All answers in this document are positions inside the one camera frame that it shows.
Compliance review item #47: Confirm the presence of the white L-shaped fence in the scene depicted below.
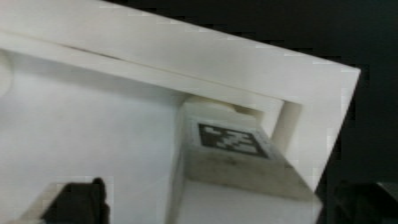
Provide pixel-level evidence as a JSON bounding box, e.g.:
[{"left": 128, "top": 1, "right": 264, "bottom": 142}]
[{"left": 0, "top": 0, "right": 360, "bottom": 185}]

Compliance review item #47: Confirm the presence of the white square table top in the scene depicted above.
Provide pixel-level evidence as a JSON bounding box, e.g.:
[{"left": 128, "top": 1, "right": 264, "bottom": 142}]
[{"left": 0, "top": 31, "right": 231, "bottom": 224}]

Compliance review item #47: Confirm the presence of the white table leg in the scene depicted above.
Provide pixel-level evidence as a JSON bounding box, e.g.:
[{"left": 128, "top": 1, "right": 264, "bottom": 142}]
[{"left": 165, "top": 96, "right": 321, "bottom": 224}]

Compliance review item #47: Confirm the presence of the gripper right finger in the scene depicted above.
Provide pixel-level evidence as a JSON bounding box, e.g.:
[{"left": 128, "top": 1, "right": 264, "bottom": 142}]
[{"left": 318, "top": 180, "right": 398, "bottom": 224}]

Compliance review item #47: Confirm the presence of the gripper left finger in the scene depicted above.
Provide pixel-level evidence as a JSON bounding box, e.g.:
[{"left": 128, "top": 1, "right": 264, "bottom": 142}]
[{"left": 41, "top": 178, "right": 110, "bottom": 224}]

